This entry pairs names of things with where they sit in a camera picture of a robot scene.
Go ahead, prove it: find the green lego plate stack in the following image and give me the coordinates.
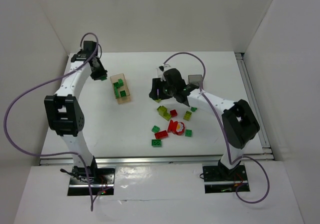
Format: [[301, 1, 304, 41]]
[[113, 82, 120, 99]]

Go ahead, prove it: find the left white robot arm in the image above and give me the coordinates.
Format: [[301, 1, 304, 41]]
[[44, 40, 108, 180]]

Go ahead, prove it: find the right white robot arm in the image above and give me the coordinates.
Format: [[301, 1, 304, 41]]
[[149, 68, 260, 177]]

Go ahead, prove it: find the lime stepped lego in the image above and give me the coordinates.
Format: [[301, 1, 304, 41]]
[[156, 105, 172, 121]]

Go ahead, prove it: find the grey translucent container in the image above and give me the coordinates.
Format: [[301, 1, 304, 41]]
[[188, 74, 203, 87]]

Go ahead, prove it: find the clear plastic container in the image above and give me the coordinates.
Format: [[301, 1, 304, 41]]
[[156, 66, 172, 78]]

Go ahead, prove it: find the small red square lego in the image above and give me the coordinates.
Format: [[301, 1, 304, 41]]
[[169, 109, 178, 118]]

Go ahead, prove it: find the lime lego right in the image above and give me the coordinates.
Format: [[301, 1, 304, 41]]
[[183, 111, 192, 121]]

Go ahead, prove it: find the green lego under plate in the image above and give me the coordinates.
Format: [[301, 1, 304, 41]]
[[119, 90, 127, 98]]

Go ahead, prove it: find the small green lego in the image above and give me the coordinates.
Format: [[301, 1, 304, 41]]
[[151, 125, 160, 133]]

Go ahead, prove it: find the red flower lego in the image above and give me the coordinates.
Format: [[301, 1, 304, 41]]
[[167, 120, 186, 136]]

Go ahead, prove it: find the red rectangular lego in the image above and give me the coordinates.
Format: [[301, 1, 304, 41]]
[[154, 130, 169, 140]]

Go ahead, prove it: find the green flat lego front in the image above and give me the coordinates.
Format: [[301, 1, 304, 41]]
[[151, 139, 162, 148]]

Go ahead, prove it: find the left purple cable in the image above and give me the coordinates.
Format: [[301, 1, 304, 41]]
[[3, 32, 103, 212]]

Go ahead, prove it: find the aluminium rail front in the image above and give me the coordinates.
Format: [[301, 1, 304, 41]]
[[38, 153, 276, 166]]

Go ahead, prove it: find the aluminium rail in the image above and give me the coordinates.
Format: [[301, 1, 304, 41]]
[[38, 153, 276, 166], [234, 52, 273, 155]]

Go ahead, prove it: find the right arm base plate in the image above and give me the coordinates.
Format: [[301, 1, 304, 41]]
[[199, 165, 250, 194]]

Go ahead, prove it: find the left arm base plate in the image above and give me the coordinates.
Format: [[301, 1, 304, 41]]
[[67, 167, 116, 197]]

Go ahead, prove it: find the aluminium rail right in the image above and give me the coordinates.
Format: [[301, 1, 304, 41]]
[[234, 52, 273, 155]]

